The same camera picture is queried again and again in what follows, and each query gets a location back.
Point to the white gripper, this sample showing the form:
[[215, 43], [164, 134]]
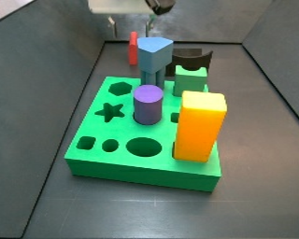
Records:
[[123, 7]]

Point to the red square-circle object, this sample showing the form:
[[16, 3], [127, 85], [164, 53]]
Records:
[[132, 48]]

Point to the black curved fixture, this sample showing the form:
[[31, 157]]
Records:
[[191, 59]]

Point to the green arch block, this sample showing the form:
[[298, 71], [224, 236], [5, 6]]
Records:
[[190, 80]]

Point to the purple cylinder block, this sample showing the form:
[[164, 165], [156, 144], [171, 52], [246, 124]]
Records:
[[147, 103]]

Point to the yellow rectangular block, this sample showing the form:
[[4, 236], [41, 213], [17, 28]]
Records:
[[202, 113]]

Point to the green foam shape-sorter base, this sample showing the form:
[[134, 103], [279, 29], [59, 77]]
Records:
[[117, 149]]

